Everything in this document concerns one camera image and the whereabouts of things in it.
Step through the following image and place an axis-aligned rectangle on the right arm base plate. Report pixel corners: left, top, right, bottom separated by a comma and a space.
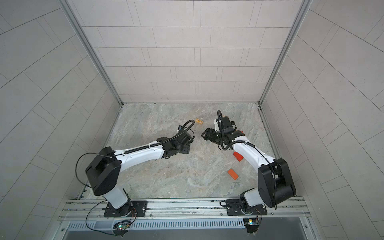
220, 199, 268, 216

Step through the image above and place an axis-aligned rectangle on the aluminium left corner post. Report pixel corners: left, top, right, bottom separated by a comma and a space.
58, 0, 124, 107

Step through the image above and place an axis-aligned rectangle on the orange wood block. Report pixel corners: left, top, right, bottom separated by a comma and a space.
228, 169, 239, 180

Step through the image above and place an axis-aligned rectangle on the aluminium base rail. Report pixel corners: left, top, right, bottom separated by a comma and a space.
58, 197, 311, 221

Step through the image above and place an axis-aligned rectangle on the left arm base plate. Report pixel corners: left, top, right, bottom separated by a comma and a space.
104, 201, 148, 218

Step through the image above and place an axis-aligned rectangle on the printed label wood block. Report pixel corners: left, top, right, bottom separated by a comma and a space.
195, 119, 204, 125

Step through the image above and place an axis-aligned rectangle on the aluminium corner post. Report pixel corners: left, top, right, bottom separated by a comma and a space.
257, 0, 314, 105
58, 0, 124, 107

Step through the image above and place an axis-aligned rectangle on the controller board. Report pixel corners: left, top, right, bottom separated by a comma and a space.
113, 221, 132, 231
243, 219, 260, 234

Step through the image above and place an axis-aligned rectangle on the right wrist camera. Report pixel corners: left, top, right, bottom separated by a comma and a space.
214, 119, 221, 132

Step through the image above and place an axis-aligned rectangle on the right controller board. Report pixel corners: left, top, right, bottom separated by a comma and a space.
243, 219, 260, 234

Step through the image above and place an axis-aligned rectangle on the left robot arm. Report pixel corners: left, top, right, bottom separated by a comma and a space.
85, 132, 195, 210

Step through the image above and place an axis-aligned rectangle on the left controller board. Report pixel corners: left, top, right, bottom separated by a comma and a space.
113, 221, 132, 231

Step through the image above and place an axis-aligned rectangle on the left black cable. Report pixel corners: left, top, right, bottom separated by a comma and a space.
74, 152, 116, 189

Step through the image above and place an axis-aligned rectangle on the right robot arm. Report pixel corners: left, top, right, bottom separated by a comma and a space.
202, 117, 297, 214

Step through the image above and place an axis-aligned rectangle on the aluminium right corner post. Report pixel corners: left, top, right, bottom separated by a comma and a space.
257, 0, 314, 105

